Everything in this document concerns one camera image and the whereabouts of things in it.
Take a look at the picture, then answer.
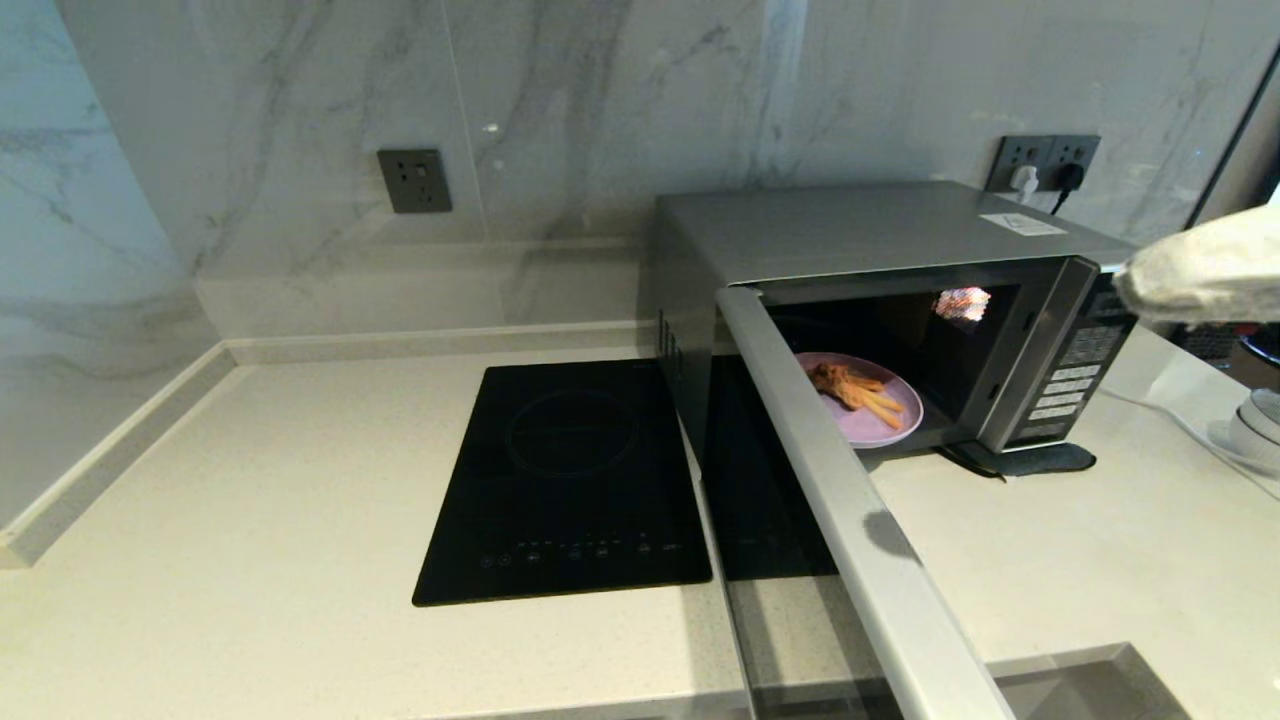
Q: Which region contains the purple plate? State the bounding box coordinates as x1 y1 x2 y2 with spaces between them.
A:
795 351 925 448

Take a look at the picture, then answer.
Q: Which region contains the dark glass microwave door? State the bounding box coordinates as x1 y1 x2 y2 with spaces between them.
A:
697 285 1017 720

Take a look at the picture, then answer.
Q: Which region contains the white sheet of paper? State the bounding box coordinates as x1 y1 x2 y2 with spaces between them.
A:
980 212 1069 238

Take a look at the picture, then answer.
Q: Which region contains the white ceramic bowl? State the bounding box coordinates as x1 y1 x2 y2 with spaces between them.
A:
1240 388 1280 436

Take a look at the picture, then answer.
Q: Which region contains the black power plug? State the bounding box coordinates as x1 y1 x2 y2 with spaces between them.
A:
1050 162 1087 216

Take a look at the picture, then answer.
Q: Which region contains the black flat pad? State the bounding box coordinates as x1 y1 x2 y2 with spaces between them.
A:
938 442 1099 482

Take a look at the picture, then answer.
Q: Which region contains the fried chicken piece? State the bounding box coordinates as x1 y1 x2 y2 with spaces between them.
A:
808 362 863 409

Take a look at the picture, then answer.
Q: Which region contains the black induction cooktop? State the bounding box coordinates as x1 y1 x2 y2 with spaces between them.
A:
412 358 714 608

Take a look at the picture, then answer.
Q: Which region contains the black wire basket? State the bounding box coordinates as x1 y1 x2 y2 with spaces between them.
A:
1183 325 1239 363

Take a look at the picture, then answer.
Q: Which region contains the dark metal door frame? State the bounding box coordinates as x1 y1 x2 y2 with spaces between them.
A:
1190 50 1280 229

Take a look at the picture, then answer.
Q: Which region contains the white power cable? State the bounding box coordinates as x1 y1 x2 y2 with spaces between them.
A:
1098 388 1253 473

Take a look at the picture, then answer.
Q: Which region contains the double grey wall socket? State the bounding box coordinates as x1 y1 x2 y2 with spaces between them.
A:
985 135 1102 195

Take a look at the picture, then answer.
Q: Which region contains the single grey wall socket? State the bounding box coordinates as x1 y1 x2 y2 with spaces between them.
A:
377 148 453 214

